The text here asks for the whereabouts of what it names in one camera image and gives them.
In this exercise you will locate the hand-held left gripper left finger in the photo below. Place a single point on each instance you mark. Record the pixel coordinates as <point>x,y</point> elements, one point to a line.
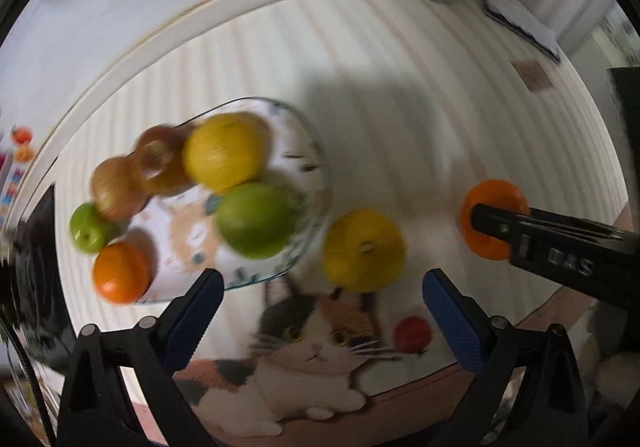
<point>192,322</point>

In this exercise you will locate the orange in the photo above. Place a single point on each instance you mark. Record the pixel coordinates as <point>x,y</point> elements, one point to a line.
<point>487,247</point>
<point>121,273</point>

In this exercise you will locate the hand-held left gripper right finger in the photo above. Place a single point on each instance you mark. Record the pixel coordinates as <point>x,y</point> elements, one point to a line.
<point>450,322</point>

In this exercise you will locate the yellow lemon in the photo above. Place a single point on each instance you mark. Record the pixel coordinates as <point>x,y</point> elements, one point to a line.
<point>362,252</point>
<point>225,152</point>

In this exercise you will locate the dark reddish brown pear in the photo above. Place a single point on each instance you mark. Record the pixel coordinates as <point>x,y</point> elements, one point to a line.
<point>160,162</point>

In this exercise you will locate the black edged white notepad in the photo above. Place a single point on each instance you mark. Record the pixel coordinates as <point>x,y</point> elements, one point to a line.
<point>520,22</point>

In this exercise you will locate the red cherry tomato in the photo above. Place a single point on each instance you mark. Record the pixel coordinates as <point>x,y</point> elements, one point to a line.
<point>412,334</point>

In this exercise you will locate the black gas stove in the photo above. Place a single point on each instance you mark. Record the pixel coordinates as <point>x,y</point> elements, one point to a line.
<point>37,277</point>

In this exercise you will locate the small brown square coaster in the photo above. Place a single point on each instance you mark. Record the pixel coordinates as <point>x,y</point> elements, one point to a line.
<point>532,74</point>

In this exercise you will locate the green apple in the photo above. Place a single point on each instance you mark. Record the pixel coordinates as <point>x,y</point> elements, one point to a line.
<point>252,222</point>
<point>89,232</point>

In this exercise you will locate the colourful wall sticker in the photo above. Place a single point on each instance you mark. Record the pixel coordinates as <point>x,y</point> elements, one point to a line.
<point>15,167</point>

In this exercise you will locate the oval floral ceramic plate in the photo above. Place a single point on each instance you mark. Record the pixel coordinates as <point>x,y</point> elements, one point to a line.
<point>180,222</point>

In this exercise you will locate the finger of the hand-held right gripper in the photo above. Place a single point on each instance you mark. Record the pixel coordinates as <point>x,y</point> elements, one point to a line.
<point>495,222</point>

